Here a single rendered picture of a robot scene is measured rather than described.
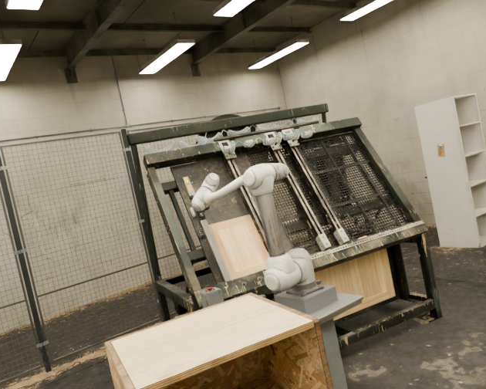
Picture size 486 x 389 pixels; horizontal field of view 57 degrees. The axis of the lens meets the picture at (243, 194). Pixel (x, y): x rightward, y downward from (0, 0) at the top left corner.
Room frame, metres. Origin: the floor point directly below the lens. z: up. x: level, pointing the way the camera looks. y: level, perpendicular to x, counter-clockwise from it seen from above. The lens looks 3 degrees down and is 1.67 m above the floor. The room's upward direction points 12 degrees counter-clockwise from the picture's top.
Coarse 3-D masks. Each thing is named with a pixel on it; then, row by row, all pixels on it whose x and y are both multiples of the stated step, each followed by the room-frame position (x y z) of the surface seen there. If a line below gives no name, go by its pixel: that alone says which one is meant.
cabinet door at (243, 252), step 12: (216, 228) 3.49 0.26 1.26; (228, 228) 3.52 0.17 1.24; (240, 228) 3.55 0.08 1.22; (252, 228) 3.57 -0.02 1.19; (216, 240) 3.43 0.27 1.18; (228, 240) 3.46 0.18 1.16; (240, 240) 3.48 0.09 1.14; (252, 240) 3.51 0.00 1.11; (228, 252) 3.40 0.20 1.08; (240, 252) 3.42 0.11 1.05; (252, 252) 3.45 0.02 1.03; (264, 252) 3.47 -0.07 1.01; (228, 264) 3.34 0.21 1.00; (240, 264) 3.36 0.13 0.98; (252, 264) 3.39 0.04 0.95; (264, 264) 3.41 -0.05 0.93; (240, 276) 3.30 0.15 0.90
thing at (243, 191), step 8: (232, 144) 3.76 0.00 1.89; (232, 152) 3.80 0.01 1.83; (224, 160) 3.90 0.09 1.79; (232, 160) 3.87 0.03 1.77; (232, 168) 3.81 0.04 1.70; (232, 176) 3.81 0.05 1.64; (240, 176) 3.78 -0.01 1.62; (240, 192) 3.73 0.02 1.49; (248, 192) 3.70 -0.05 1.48; (248, 200) 3.66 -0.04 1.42; (248, 208) 3.64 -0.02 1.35; (256, 208) 3.63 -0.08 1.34; (256, 216) 3.58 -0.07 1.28; (256, 224) 3.56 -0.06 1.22; (264, 240) 3.49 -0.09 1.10
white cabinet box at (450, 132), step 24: (456, 96) 5.96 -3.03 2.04; (432, 120) 6.20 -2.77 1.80; (456, 120) 5.93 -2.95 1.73; (480, 120) 6.25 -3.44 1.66; (432, 144) 6.25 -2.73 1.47; (456, 144) 5.98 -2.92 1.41; (480, 144) 6.30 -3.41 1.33; (432, 168) 6.31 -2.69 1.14; (456, 168) 6.03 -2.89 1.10; (480, 168) 6.34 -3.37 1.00; (432, 192) 6.36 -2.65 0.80; (456, 192) 6.08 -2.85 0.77; (480, 192) 6.39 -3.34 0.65; (456, 216) 6.13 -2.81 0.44; (480, 216) 6.45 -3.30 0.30; (456, 240) 6.18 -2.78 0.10; (480, 240) 6.22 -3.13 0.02
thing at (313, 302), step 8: (328, 288) 2.75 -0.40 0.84; (280, 296) 2.78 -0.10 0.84; (288, 296) 2.75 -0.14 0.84; (296, 296) 2.71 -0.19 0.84; (304, 296) 2.68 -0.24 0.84; (312, 296) 2.65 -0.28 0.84; (320, 296) 2.69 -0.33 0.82; (328, 296) 2.72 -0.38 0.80; (336, 296) 2.76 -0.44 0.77; (288, 304) 2.73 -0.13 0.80; (296, 304) 2.67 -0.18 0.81; (304, 304) 2.61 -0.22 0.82; (312, 304) 2.64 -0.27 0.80; (320, 304) 2.68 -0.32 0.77; (328, 304) 2.71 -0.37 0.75; (304, 312) 2.62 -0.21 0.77; (312, 312) 2.64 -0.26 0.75
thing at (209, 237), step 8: (184, 184) 3.66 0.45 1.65; (192, 192) 3.61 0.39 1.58; (200, 224) 3.49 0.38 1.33; (208, 232) 3.43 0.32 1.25; (208, 240) 3.39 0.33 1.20; (216, 248) 3.37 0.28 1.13; (216, 256) 3.33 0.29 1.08; (216, 264) 3.33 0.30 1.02; (224, 264) 3.31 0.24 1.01; (224, 272) 3.27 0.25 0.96; (224, 280) 3.23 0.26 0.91
